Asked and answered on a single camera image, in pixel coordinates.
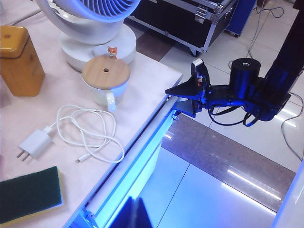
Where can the white ceramic mug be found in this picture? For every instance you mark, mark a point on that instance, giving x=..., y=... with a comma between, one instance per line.
x=102, y=97

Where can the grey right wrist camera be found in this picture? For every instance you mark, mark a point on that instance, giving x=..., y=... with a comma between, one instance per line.
x=197, y=66

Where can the white desk fan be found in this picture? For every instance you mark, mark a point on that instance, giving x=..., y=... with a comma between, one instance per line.
x=95, y=33

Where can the white charger plug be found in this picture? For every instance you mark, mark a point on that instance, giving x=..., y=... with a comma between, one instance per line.
x=35, y=143

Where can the black aluminium flight case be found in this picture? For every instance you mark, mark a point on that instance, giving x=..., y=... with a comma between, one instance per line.
x=180, y=21

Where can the round wooden mug lid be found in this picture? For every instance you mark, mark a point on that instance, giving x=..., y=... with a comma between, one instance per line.
x=104, y=76

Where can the yellow tea tin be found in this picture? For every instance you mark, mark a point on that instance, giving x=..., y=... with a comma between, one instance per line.
x=21, y=66

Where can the yellow green cleaning sponge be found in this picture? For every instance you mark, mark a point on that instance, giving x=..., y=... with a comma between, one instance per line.
x=28, y=194

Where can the blue cabinet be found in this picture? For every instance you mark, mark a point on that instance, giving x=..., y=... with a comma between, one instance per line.
x=242, y=14

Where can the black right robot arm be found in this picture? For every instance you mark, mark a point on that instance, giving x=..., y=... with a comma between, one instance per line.
x=280, y=78

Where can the white drawer with lock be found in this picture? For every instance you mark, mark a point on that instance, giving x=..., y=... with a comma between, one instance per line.
x=142, y=147

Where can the small orange fox figurine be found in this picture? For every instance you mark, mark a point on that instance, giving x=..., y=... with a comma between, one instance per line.
x=112, y=52

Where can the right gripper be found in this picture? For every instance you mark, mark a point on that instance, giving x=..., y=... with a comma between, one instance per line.
x=218, y=97

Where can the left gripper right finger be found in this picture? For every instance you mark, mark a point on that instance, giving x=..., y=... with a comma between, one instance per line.
x=143, y=218

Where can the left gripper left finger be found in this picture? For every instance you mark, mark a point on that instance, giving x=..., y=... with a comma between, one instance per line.
x=127, y=216

